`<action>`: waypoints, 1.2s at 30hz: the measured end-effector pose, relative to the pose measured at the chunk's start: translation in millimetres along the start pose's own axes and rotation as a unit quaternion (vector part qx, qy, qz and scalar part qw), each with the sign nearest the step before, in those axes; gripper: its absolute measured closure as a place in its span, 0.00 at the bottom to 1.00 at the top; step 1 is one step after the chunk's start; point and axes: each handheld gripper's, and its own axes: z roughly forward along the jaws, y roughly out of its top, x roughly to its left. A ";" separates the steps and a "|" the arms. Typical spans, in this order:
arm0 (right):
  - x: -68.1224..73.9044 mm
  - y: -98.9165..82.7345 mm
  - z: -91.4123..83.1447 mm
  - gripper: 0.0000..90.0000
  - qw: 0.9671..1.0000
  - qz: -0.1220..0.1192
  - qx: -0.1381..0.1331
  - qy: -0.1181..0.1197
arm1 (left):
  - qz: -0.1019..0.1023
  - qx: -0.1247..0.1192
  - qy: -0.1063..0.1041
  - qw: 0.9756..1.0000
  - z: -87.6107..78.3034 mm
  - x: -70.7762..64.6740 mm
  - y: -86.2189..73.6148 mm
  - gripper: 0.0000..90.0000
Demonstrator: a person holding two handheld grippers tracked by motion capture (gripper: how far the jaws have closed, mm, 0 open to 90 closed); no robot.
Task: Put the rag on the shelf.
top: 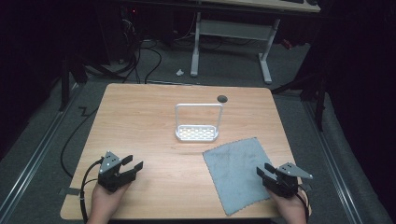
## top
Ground bundle of black cables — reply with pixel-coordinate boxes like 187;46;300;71
83;12;163;85

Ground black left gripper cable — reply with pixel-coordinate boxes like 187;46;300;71
79;157;105;224

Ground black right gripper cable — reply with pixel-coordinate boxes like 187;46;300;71
294;184;312;224

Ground black floor cable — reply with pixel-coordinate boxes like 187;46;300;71
59;105;100;180

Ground grey cloth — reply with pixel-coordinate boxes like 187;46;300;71
202;136;275;217

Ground metal floor rail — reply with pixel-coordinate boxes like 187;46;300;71
302;101;364;224
0;83;86;220

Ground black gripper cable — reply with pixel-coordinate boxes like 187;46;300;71
294;184;312;224
79;157;105;224

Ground white-framed desk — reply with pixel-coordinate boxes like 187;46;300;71
189;0;322;86

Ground black metal stand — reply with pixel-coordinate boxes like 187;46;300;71
58;54;90;112
270;70;329;133

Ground person's right hand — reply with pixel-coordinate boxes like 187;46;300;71
267;188;312;224

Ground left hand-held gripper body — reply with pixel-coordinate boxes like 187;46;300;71
97;150;138;193

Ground person's left hand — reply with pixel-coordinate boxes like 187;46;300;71
86;182;132;224

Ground white rack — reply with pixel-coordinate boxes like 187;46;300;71
174;103;224;143

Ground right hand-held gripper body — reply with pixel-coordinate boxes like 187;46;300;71
262;161;314;199

